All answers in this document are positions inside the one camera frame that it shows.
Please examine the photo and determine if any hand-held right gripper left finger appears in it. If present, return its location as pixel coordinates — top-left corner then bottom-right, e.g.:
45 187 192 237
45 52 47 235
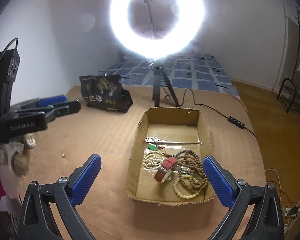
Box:
19 153 102 240

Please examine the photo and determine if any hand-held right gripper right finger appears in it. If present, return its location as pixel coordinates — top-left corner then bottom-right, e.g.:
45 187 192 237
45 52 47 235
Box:
203 155 284 240

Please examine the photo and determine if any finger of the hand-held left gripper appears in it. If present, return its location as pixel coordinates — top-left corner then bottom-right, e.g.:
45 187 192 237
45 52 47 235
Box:
11 94 68 112
44 100 82 124

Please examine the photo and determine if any wooden bead necklace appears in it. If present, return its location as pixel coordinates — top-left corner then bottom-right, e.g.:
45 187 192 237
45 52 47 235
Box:
174 149 209 193

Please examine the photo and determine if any cream bead bracelet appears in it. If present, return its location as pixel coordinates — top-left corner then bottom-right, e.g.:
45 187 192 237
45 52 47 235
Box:
172 177 203 200

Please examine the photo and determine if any wristwatch with red-brown strap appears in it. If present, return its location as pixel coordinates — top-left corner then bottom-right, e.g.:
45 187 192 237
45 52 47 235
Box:
154 156 178 183

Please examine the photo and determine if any small pearl bracelet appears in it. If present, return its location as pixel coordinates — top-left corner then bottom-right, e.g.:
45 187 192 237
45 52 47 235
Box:
143 151 165 168

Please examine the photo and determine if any green jade pendant red cord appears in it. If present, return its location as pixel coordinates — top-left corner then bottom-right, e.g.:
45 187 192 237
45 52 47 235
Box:
141 137 167 151

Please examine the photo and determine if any cardboard box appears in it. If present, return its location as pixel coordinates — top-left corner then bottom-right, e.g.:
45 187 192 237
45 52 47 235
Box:
126 107 215 203

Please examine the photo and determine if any person's left forearm fuzzy sleeve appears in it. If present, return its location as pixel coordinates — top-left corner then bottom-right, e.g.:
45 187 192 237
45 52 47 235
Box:
0 132 38 200

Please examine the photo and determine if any black printed snack bag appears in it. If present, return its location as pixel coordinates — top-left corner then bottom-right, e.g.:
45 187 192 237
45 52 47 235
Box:
79 74 134 114

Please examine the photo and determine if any white power strip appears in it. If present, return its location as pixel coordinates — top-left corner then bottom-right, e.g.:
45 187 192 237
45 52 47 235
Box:
282 205 300 218

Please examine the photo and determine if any black tripod stand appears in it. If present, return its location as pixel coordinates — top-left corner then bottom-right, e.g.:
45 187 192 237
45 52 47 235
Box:
146 0 180 108

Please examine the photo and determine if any striped pants leg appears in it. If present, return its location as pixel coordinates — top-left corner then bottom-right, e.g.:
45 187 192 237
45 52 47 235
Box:
0 195 23 240

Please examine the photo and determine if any blue checked bed sheet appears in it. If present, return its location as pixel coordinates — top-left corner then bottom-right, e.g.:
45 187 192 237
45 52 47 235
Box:
104 50 240 98

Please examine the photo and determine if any black metal clothes rack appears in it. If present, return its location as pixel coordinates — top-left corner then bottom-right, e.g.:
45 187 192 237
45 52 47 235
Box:
277 2 300 117

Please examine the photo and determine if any power strip with cables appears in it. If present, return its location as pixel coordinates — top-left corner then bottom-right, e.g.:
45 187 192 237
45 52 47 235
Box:
265 169 300 230

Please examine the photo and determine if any black cable with inline controller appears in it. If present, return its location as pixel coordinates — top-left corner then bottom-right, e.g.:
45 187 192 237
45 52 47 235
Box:
165 88 255 135

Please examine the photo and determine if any white ring light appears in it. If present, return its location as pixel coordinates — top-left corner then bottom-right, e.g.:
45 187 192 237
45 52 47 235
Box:
109 0 206 58

